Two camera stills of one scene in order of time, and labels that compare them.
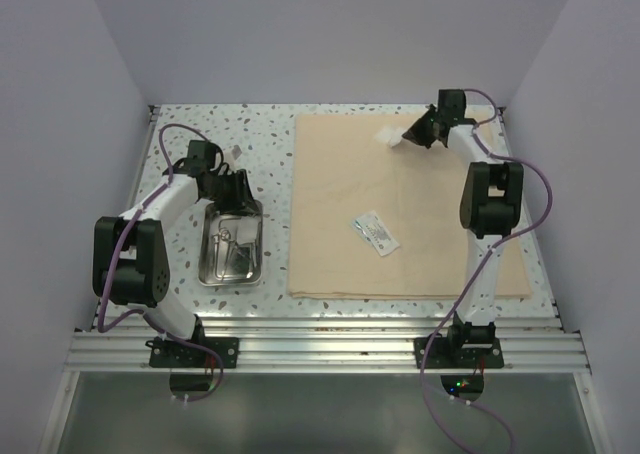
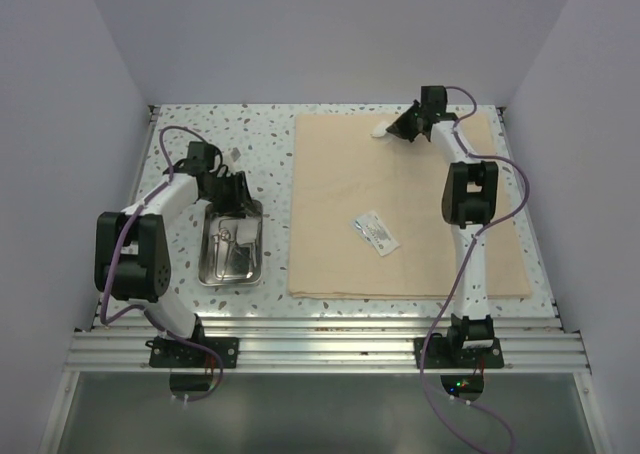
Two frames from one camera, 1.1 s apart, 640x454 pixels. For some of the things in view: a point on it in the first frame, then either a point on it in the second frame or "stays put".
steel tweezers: [252, 266] to [247, 275]
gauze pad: [247, 229] stays put
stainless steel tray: [230, 247] stays put
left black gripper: [241, 200] stays put
